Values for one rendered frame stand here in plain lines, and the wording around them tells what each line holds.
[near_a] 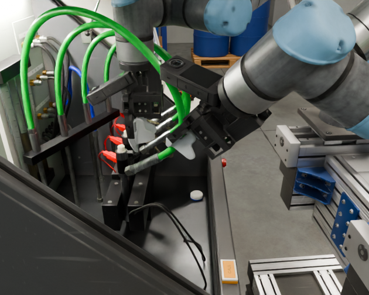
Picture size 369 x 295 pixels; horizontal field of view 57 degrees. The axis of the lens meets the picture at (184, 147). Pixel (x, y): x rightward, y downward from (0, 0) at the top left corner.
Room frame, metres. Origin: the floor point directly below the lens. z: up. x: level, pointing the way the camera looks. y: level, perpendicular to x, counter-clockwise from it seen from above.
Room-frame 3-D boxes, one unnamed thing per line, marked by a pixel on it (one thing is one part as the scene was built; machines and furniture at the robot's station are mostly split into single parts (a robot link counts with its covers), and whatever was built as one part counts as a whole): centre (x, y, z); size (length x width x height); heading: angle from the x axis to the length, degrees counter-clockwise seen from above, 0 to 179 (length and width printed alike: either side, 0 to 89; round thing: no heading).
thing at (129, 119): (0.68, 0.12, 1.19); 0.05 x 0.02 x 0.09; 179
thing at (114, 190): (0.82, 0.15, 0.91); 0.34 x 0.10 x 0.15; 179
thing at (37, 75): (0.95, 0.41, 1.21); 0.13 x 0.03 x 0.31; 179
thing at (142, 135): (0.68, 0.09, 1.15); 0.06 x 0.03 x 0.09; 89
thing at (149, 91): (0.70, 0.09, 1.25); 0.09 x 0.08 x 0.12; 89
